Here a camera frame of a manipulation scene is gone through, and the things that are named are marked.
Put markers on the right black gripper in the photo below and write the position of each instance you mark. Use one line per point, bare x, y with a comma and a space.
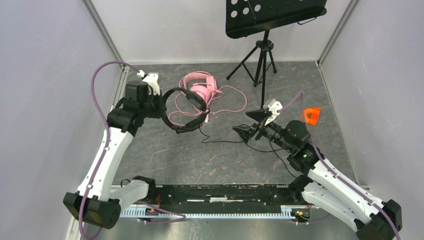
245, 132

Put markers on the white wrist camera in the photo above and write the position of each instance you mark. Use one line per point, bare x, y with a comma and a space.
152, 80
272, 109

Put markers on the orange plastic block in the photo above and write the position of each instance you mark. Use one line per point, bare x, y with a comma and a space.
311, 115

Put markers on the pink headphones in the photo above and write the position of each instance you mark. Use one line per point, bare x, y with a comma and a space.
202, 83

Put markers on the black music stand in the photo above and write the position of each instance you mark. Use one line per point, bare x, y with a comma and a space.
244, 18

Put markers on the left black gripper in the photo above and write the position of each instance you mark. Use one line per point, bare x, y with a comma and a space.
159, 99

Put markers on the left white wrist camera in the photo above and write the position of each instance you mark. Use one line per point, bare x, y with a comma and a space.
152, 80

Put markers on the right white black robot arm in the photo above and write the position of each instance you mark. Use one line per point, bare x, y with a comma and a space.
321, 184

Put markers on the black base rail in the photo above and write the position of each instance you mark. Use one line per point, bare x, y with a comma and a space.
224, 198

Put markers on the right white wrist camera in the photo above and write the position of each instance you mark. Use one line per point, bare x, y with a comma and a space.
272, 109

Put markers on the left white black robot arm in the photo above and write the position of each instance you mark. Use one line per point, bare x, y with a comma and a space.
94, 202

